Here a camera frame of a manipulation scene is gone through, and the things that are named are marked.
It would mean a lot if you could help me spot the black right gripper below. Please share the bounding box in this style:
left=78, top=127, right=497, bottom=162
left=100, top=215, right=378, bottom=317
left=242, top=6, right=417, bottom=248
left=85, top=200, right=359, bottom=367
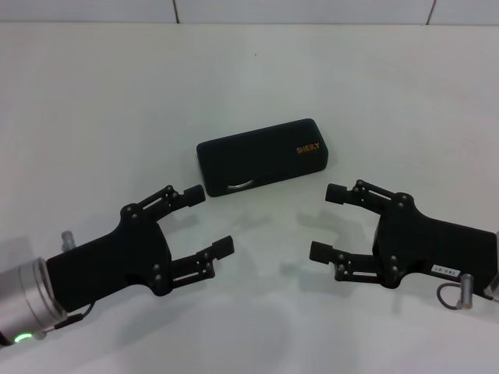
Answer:
left=308, top=178, right=499, bottom=302

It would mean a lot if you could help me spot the left gripper cable with plug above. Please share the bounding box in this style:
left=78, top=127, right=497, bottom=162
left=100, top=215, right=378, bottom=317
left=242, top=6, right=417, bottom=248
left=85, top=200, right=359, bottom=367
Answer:
left=37, top=300, right=97, bottom=340

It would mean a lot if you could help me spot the gripper cable with plug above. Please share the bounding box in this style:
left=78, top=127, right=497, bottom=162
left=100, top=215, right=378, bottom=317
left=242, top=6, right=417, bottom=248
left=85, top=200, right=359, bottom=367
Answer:
left=436, top=273, right=475, bottom=312
left=37, top=300, right=97, bottom=340

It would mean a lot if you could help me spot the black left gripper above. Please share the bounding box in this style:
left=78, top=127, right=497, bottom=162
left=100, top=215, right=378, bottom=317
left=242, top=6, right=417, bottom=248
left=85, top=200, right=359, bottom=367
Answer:
left=45, top=184, right=237, bottom=312

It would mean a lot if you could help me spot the silver stud of left gripper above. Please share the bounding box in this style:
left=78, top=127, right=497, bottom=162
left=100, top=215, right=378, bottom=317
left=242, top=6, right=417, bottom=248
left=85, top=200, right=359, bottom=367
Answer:
left=60, top=230, right=77, bottom=252

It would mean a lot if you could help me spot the black glasses case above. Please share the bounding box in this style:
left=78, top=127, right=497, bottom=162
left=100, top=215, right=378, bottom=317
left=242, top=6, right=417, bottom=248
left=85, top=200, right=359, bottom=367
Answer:
left=196, top=117, right=329, bottom=198

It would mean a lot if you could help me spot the right gripper cable with plug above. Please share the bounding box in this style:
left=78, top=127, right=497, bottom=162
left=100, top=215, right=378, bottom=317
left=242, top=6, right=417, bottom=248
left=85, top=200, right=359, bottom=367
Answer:
left=436, top=273, right=475, bottom=312

